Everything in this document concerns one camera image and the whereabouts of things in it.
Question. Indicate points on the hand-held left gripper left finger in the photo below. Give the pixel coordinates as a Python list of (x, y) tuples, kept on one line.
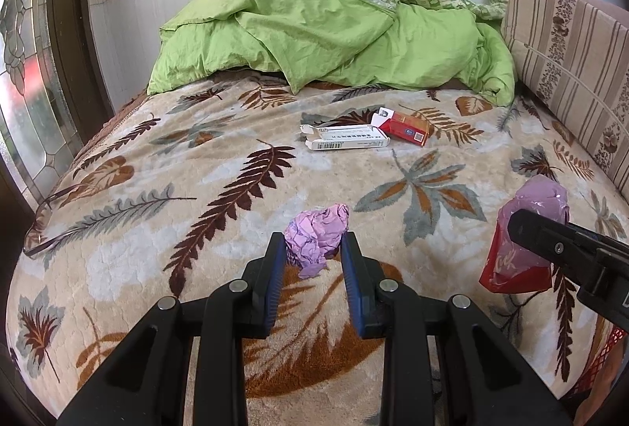
[(272, 288)]

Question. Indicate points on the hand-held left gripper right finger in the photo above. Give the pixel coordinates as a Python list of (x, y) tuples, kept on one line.
[(355, 288)]

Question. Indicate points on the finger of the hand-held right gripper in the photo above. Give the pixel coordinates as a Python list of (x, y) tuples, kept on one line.
[(550, 241)]

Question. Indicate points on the purple and red plastic bag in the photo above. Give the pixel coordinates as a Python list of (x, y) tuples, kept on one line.
[(511, 268)]

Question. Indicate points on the red mesh basket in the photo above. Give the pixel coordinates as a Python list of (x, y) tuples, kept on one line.
[(612, 352)]

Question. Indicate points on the purple paper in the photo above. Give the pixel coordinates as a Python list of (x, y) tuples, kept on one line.
[(314, 234)]

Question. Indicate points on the leaf printed blanket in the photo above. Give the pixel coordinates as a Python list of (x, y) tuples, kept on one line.
[(196, 170)]

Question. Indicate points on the white medicine box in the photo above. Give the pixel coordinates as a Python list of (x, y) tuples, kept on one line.
[(344, 142)]

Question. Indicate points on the red cigarette box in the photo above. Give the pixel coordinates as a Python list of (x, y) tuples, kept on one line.
[(405, 128)]

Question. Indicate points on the striped sofa cushion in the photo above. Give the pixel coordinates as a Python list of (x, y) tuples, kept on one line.
[(565, 52)]

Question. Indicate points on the green quilt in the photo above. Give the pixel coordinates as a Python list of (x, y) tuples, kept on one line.
[(295, 27)]

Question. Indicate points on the patterned glass window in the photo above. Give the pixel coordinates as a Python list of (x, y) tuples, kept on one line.
[(34, 86)]

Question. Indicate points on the wooden window frame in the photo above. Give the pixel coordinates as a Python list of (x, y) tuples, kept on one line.
[(73, 37)]

